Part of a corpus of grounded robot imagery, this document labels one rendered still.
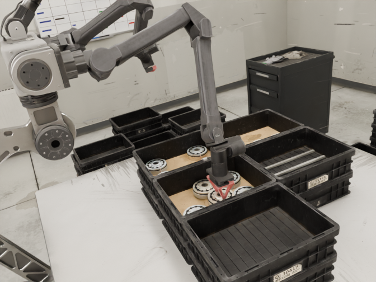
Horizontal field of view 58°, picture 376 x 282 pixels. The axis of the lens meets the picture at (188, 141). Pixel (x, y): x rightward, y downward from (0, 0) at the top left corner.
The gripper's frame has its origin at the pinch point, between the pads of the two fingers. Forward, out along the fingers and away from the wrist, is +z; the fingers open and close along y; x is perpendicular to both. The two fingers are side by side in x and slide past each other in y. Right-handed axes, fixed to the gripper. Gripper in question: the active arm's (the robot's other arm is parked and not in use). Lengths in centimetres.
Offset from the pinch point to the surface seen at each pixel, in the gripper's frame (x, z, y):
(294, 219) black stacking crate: -18.3, 6.4, -19.7
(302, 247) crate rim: -4.5, -3.7, -38.8
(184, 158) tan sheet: -4.0, 8.3, 44.9
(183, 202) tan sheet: 11.3, 7.7, 11.8
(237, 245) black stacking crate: 5.3, 6.9, -19.7
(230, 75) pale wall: -204, 74, 336
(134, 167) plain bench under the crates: 16, 23, 75
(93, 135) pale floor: 14, 99, 307
